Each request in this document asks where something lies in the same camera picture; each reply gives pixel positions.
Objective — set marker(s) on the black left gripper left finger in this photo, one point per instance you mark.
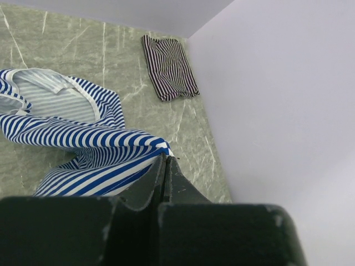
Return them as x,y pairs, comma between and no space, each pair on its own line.
95,230

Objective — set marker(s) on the black white striped tank top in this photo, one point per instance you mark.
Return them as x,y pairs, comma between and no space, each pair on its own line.
168,68

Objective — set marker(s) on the blue white striped tank top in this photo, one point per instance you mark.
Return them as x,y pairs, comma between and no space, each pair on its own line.
41,107

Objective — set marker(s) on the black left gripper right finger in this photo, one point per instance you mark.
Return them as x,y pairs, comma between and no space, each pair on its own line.
194,231

